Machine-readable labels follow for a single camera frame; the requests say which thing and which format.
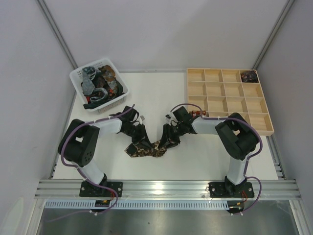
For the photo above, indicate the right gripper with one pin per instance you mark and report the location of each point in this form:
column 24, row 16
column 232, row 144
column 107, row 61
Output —
column 169, row 135

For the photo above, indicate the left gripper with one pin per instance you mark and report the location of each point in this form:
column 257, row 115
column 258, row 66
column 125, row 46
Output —
column 140, row 136

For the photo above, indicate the brown floral tie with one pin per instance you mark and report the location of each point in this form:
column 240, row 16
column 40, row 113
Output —
column 156, row 151

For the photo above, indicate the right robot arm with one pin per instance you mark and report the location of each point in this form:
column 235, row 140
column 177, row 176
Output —
column 240, row 140

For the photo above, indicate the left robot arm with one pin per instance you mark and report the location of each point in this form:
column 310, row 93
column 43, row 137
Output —
column 78, row 144

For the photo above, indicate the rolled red patterned tie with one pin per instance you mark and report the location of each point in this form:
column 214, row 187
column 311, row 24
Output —
column 198, row 113

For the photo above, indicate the dark green tie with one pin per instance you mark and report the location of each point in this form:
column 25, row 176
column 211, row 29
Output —
column 94, row 105

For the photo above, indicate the white plastic basket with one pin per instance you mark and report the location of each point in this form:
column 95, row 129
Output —
column 76, row 78

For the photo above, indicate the wooden compartment tray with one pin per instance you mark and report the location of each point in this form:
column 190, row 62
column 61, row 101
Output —
column 220, row 92

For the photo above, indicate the brown orange patterned tie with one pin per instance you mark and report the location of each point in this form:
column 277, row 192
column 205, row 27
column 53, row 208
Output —
column 109, row 75

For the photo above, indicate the grey patterned tie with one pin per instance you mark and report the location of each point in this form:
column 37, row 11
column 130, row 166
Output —
column 93, row 86

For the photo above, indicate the rolled dark floral tie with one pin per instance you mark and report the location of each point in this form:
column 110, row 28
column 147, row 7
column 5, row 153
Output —
column 249, row 77

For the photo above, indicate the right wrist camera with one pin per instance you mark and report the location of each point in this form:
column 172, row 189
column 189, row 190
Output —
column 180, row 116

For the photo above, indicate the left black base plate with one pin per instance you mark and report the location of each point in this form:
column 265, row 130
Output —
column 89, row 190

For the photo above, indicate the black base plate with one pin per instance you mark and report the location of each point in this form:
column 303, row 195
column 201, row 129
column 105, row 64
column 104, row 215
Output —
column 220, row 190
column 89, row 190

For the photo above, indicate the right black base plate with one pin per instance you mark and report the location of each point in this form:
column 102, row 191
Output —
column 220, row 190

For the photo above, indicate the white slotted cable duct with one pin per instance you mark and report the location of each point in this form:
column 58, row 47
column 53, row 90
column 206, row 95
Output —
column 141, row 204

